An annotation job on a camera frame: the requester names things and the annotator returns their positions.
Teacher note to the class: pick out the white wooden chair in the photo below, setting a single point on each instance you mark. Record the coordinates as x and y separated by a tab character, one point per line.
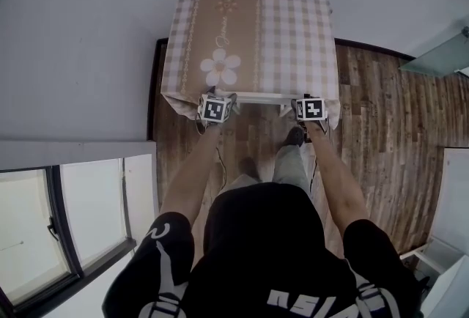
264	97

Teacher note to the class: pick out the black framed window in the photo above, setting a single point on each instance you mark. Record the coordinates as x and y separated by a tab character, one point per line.
91	206

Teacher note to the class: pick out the table with checkered tablecloth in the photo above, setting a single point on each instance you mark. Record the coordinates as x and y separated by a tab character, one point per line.
293	45

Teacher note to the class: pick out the person's right shoe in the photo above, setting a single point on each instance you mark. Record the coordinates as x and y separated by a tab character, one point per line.
293	137

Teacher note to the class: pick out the person's shoe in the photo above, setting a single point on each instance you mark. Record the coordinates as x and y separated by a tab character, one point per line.
249	165
293	137

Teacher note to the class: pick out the person's black hooded shirt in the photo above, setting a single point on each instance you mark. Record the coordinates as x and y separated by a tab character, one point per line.
264	254

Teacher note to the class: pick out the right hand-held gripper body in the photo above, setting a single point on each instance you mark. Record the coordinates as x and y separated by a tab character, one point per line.
311	109

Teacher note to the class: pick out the person's grey trousers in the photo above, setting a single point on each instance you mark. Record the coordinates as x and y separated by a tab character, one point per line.
289	166

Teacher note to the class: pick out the white panelled cabinet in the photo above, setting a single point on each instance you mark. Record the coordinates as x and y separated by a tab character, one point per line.
454	199

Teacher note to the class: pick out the person's left shoe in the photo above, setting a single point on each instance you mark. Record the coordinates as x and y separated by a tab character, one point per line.
249	165

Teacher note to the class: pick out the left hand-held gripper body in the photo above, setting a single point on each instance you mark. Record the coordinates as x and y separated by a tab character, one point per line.
214	109

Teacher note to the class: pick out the white shelf board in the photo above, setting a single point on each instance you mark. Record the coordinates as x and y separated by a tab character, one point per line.
414	253

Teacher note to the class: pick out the person's right forearm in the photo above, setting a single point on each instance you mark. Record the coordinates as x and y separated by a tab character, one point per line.
337	184

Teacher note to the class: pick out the frosted glass door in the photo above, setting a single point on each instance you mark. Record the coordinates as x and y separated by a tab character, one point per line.
436	56

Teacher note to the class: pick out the white storage box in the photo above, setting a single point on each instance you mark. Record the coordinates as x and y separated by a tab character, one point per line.
450	291

